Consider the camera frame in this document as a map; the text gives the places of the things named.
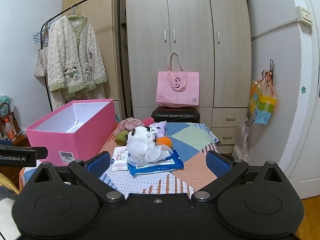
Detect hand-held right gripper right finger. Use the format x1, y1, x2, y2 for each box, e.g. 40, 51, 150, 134
191, 150, 286, 204

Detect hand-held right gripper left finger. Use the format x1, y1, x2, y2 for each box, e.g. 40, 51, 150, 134
33, 151, 125, 204

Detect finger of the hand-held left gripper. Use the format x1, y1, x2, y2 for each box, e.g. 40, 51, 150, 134
34, 147, 49, 160

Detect white tissue pack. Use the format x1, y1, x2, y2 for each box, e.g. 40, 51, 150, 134
110, 146, 131, 172

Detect pink storage box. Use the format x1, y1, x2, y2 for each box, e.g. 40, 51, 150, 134
25, 99, 118, 167

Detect green ball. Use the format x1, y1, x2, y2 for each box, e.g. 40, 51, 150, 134
115, 130, 129, 146

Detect white plush toy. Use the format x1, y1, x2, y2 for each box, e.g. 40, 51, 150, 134
126, 127, 157, 164

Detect pink floral cloth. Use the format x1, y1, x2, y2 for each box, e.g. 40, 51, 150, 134
119, 118, 146, 133

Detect orange soft ball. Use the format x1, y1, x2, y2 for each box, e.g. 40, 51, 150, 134
156, 136, 174, 148

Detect blue wet wipes pack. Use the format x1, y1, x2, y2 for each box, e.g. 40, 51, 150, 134
127, 148, 185, 176

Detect purple plush toy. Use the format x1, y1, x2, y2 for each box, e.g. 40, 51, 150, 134
149, 120, 168, 140

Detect wooden nightstand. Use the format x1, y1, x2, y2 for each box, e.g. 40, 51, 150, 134
0, 132, 31, 188

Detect striped plush blanket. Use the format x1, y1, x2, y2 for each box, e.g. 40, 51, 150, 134
0, 172, 21, 230

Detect orange drink bottle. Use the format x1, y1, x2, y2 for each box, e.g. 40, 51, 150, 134
4, 119, 16, 141

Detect white plastic bag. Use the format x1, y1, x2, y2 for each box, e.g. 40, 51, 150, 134
233, 117, 251, 162

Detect patchwork tablecloth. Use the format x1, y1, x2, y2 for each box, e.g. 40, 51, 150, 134
19, 122, 221, 195

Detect checked basket bag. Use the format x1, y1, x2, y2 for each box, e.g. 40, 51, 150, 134
0, 102, 20, 136

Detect plastic bag with green pack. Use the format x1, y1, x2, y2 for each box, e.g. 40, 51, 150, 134
0, 93, 13, 106

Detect cream fleece pants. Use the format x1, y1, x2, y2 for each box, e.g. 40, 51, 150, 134
50, 82, 107, 111

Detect black suitcase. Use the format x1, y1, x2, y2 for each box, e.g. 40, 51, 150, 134
150, 106, 201, 124

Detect colourful paper gift bag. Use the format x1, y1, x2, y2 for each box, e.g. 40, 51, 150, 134
249, 59, 277, 126

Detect pink tote bag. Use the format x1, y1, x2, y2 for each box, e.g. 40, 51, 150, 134
156, 52, 200, 107

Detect beige canvas tote bag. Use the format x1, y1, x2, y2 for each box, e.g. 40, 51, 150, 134
34, 47, 49, 78

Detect white door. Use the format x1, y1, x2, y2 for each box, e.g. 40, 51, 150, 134
274, 0, 320, 198

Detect cream fleece cardigan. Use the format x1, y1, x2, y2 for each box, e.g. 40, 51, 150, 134
47, 15, 108, 93

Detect beige wardrobe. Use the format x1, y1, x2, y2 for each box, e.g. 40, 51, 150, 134
125, 0, 252, 153

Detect black clothes rack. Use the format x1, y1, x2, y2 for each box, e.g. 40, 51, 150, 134
40, 0, 131, 121

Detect tall beige cabinet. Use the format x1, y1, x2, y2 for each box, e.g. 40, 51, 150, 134
62, 0, 126, 117

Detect blue wire hangers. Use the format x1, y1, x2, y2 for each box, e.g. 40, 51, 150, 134
32, 29, 49, 47

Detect white light switch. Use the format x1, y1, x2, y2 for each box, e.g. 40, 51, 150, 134
295, 5, 314, 26

